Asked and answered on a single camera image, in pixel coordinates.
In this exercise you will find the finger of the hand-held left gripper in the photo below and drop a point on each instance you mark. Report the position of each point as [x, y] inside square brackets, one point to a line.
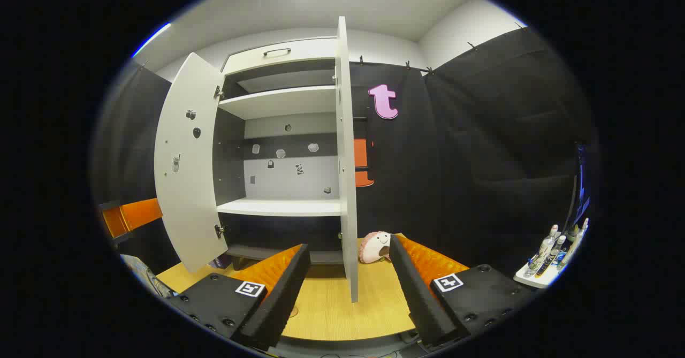
[142, 213]

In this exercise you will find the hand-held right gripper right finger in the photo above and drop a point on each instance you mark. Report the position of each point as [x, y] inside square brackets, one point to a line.
[415, 294]

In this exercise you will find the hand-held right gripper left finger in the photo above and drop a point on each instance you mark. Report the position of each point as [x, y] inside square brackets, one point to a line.
[283, 294]

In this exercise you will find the white cabinet door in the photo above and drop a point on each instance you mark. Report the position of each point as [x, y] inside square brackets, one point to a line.
[187, 197]
[347, 160]

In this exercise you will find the pink white plush toy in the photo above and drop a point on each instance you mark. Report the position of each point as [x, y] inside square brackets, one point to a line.
[374, 248]

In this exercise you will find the blue white printed box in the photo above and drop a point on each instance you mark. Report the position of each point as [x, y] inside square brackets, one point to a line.
[222, 263]

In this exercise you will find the white cabinet shelf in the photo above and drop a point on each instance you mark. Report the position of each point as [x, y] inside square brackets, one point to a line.
[278, 207]
[278, 101]

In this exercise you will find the white cabinet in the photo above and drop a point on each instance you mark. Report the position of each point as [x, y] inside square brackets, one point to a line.
[310, 176]

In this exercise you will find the small clear bottle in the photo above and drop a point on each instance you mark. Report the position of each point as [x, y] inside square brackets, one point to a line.
[546, 245]
[572, 243]

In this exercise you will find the small dark bottle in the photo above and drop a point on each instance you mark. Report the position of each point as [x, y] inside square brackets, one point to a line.
[551, 259]

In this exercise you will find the black backdrop cloth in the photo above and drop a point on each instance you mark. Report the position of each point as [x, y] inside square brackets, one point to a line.
[481, 160]

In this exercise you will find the white cabinet drawer front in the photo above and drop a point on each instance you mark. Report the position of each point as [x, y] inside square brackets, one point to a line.
[310, 53]

